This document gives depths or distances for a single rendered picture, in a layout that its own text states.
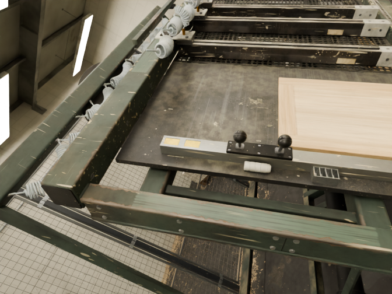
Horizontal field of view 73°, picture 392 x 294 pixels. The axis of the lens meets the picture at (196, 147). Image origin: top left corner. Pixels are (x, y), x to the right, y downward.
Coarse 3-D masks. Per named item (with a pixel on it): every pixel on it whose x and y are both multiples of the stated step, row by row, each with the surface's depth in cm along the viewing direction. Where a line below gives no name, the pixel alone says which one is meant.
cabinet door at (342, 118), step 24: (288, 96) 106; (312, 96) 106; (336, 96) 105; (360, 96) 104; (384, 96) 103; (288, 120) 96; (312, 120) 95; (336, 120) 95; (360, 120) 94; (384, 120) 93; (312, 144) 86; (336, 144) 86; (360, 144) 85; (384, 144) 84
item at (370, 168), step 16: (160, 144) 87; (208, 144) 86; (224, 144) 86; (224, 160) 85; (240, 160) 84; (256, 160) 82; (272, 160) 81; (288, 160) 79; (304, 160) 79; (320, 160) 78; (336, 160) 78; (352, 160) 78; (368, 160) 77; (384, 160) 77; (352, 176) 78; (368, 176) 77; (384, 176) 75
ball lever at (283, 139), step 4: (280, 136) 70; (284, 136) 69; (288, 136) 69; (280, 140) 70; (284, 140) 69; (288, 140) 69; (280, 144) 70; (284, 144) 69; (288, 144) 69; (276, 148) 80; (280, 148) 76; (276, 152) 80; (280, 152) 80
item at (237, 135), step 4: (236, 132) 72; (240, 132) 71; (244, 132) 72; (236, 136) 72; (240, 136) 71; (244, 136) 71; (236, 140) 72; (240, 140) 72; (244, 140) 72; (236, 144) 82; (240, 144) 79; (236, 148) 82; (240, 148) 82
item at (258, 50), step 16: (160, 32) 138; (192, 32) 136; (192, 48) 136; (208, 48) 134; (224, 48) 132; (240, 48) 130; (256, 48) 129; (272, 48) 127; (288, 48) 125; (304, 48) 124; (320, 48) 123; (336, 48) 122; (352, 48) 122; (368, 48) 121; (384, 48) 119; (368, 64) 122; (384, 64) 121
